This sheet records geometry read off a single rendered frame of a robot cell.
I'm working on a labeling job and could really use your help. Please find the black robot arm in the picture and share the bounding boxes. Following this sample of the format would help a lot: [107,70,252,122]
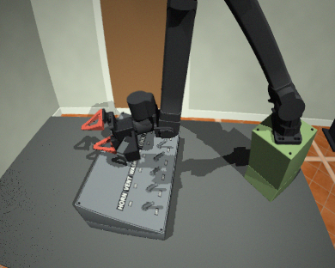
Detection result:
[115,0,305,162]

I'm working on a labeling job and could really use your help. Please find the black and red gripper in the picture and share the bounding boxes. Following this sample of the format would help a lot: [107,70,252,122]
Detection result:
[82,108,137,154]

